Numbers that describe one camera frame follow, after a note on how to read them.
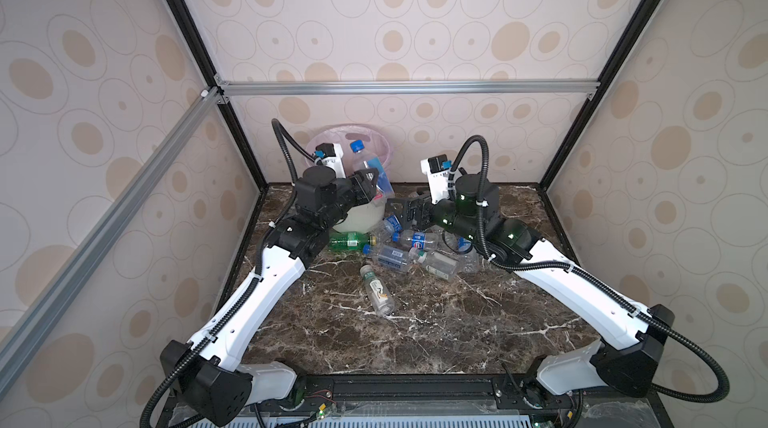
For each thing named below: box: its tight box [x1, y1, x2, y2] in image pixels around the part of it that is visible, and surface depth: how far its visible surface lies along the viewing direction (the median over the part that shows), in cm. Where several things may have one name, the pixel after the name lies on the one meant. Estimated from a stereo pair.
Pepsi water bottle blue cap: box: [397, 230, 441, 251], surface depth 102 cm
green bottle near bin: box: [329, 231, 371, 251], surface depth 100 cm
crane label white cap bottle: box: [360, 265, 397, 316], surface depth 87 cm
